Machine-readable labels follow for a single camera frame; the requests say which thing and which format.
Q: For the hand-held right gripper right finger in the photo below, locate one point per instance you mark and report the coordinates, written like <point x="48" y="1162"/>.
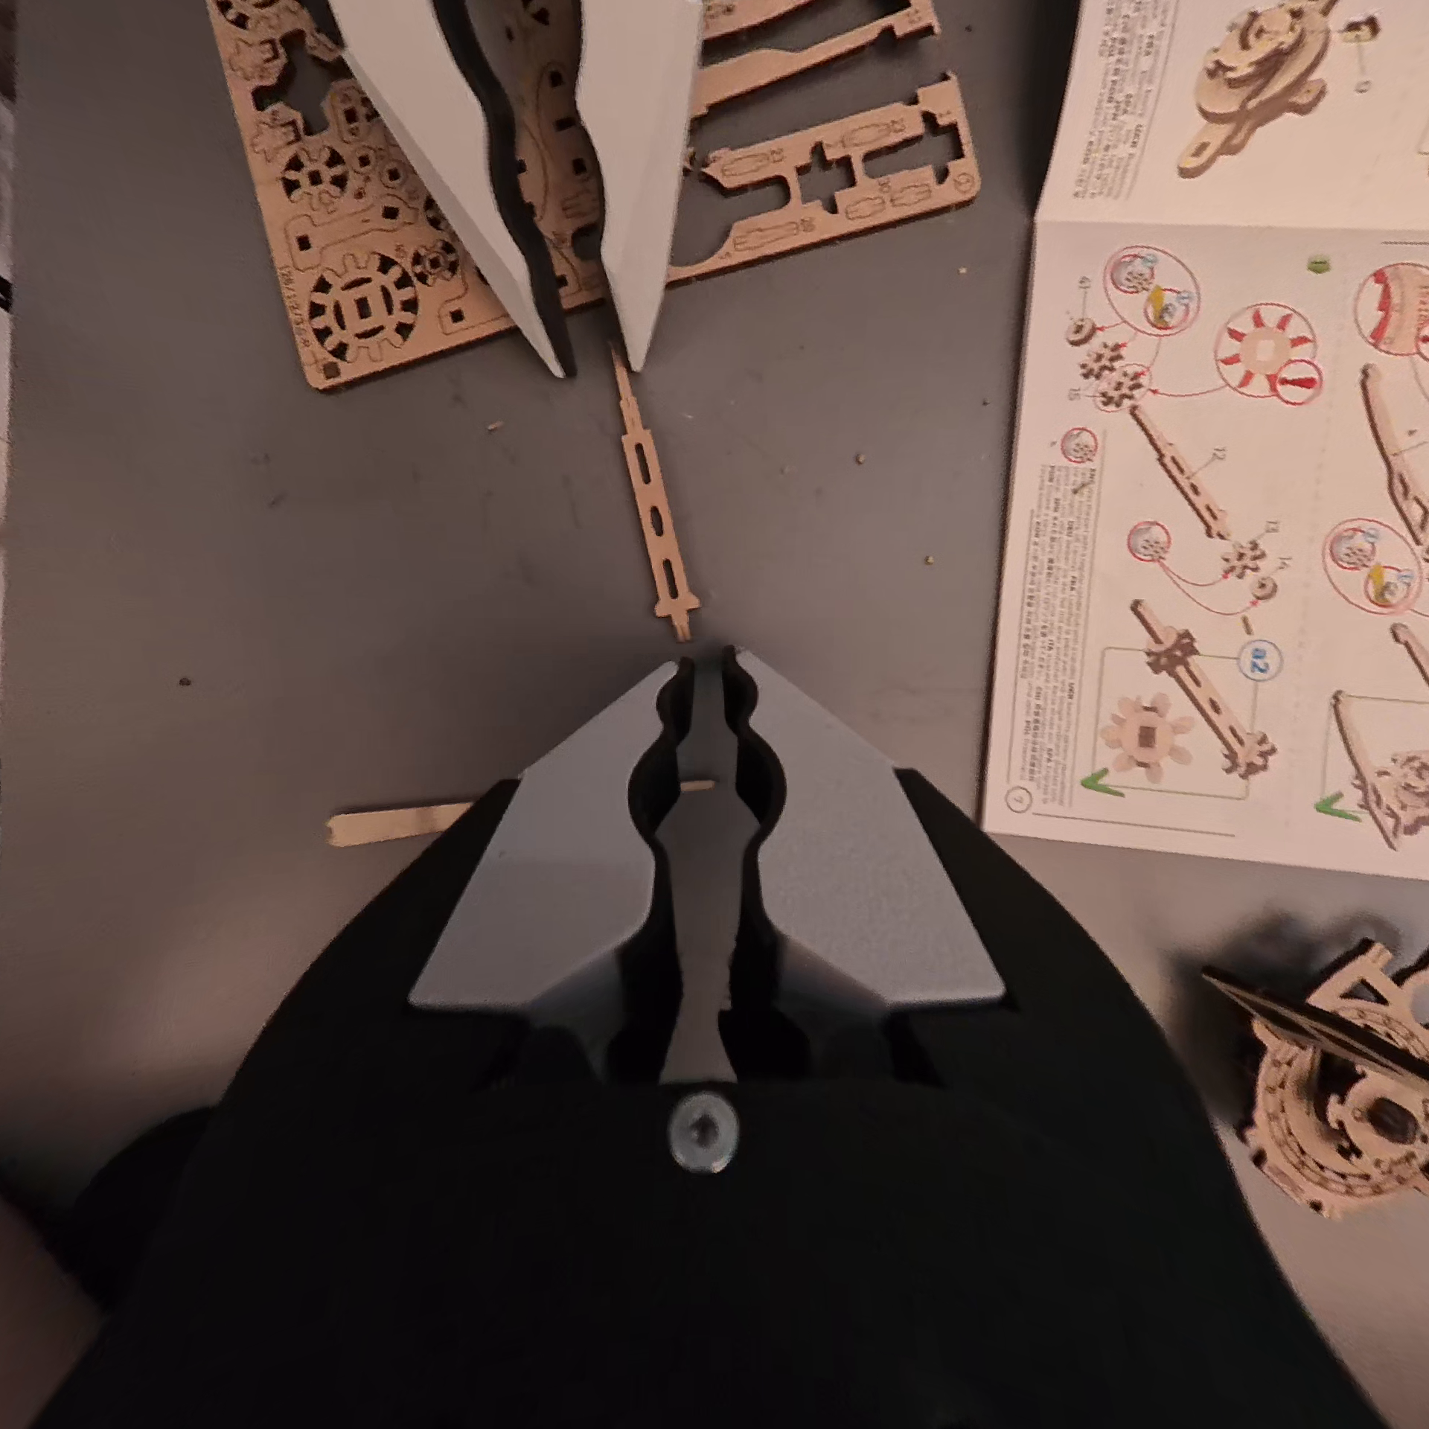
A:
<point x="881" y="893"/>

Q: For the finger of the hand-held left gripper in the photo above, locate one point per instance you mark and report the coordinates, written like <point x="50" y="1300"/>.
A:
<point x="436" y="122"/>
<point x="647" y="134"/>

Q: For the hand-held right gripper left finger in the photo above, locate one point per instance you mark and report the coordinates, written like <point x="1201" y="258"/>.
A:
<point x="536" y="893"/>

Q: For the wooden laser-cut parts sheet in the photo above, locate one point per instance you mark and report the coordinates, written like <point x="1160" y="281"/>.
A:
<point x="335" y="357"/>

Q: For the slotted wooden shaft piece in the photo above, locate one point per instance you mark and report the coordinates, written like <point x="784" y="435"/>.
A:
<point x="650" y="492"/>

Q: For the round wooden model assembly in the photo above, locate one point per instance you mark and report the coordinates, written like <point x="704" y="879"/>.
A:
<point x="1307" y="1116"/>

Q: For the thin wooden stick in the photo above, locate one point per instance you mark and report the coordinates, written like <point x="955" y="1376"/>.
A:
<point x="390" y="825"/>

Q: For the illustrated instruction booklet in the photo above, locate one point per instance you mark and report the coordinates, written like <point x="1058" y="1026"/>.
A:
<point x="1206" y="468"/>

